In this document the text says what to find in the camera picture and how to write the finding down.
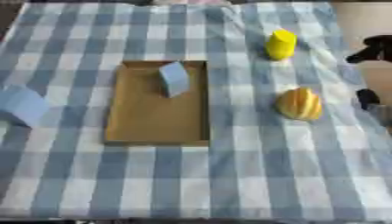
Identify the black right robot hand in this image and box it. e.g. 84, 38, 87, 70
344, 34, 392, 111

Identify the tan cardboard box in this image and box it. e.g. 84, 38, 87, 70
102, 59, 212, 147

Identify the orange ribbed toy fruit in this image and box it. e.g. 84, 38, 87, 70
276, 87, 325, 122

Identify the yellow cylinder block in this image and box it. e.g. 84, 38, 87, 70
264, 29, 299, 61

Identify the small light blue block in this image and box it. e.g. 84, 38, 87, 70
157, 60, 192, 99

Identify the large light blue block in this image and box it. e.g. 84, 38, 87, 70
0, 84, 53, 129

